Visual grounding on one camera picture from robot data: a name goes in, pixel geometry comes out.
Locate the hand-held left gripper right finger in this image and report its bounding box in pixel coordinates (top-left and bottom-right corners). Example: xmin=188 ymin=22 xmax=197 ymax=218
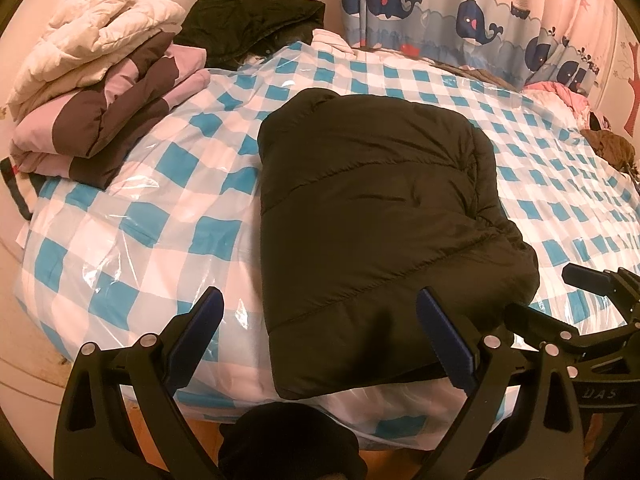
xmin=416 ymin=286 xmax=586 ymax=480

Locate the pink brown folded blanket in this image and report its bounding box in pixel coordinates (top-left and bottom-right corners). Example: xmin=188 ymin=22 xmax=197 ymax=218
xmin=9 ymin=32 xmax=212 ymax=191

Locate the white quilted comforter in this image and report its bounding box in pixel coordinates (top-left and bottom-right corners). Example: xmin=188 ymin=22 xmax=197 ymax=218
xmin=7 ymin=0 xmax=187 ymax=121

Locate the dark hooded jacket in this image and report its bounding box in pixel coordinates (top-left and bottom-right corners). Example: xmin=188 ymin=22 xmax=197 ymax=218
xmin=175 ymin=0 xmax=326 ymax=58

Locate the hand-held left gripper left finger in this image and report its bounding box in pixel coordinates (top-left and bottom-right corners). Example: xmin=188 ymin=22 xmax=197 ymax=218
xmin=52 ymin=286 xmax=225 ymax=480

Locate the dark striped cloth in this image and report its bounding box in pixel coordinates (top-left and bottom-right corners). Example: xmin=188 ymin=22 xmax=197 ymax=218
xmin=0 ymin=156 xmax=43 ymax=221

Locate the brown crumpled cloth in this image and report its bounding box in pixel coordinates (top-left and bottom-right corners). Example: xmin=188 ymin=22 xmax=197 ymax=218
xmin=580 ymin=127 xmax=640 ymax=176

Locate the blue white checkered bed cover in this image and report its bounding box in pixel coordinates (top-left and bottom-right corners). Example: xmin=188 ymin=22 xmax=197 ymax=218
xmin=12 ymin=40 xmax=640 ymax=443

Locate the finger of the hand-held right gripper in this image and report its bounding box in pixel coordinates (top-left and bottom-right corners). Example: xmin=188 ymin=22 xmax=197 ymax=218
xmin=502 ymin=302 xmax=581 ymax=356
xmin=561 ymin=262 xmax=640 ymax=311

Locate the pink cloth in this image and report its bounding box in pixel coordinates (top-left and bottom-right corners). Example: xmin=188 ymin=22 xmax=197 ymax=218
xmin=522 ymin=80 xmax=593 ymax=128

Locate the white cloth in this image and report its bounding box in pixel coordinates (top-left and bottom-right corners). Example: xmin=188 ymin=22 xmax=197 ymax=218
xmin=311 ymin=29 xmax=353 ymax=53

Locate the black puffer jacket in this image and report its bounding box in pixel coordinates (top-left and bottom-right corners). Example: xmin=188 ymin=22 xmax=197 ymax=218
xmin=256 ymin=87 xmax=541 ymax=401

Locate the whale print curtain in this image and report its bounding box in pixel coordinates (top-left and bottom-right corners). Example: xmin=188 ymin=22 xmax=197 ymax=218
xmin=337 ymin=0 xmax=618 ymax=92

